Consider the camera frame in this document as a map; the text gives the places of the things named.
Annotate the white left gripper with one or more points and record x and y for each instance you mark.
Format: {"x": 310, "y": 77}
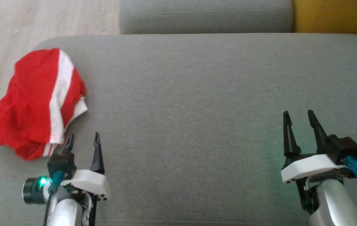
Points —
{"x": 90, "y": 182}

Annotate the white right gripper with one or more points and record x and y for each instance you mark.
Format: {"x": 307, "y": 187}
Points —
{"x": 307, "y": 166}

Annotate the red mesh shorts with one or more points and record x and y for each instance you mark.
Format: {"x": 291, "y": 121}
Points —
{"x": 28, "y": 103}

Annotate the large grey sofa seat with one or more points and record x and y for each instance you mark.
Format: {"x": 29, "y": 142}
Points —
{"x": 197, "y": 125}

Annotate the narrow grey sofa section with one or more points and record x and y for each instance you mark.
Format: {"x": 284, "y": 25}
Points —
{"x": 206, "y": 15}

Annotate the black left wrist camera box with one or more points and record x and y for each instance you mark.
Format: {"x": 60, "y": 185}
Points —
{"x": 61, "y": 163}

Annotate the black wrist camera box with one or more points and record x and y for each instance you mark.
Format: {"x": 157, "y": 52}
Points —
{"x": 61, "y": 163}
{"x": 344, "y": 149}

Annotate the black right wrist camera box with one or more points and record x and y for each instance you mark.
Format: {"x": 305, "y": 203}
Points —
{"x": 344, "y": 149}

